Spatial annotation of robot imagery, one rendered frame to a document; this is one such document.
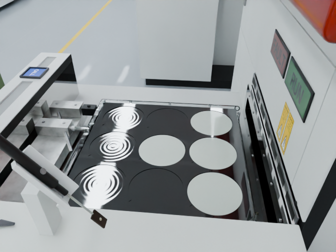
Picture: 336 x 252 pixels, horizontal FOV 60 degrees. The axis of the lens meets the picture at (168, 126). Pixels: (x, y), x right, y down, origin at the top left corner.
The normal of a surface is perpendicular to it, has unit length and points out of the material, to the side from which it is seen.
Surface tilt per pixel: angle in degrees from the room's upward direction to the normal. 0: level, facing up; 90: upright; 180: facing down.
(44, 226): 90
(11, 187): 0
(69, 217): 0
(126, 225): 0
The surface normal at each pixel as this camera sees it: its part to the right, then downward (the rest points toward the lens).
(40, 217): -0.10, 0.60
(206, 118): 0.00, -0.80
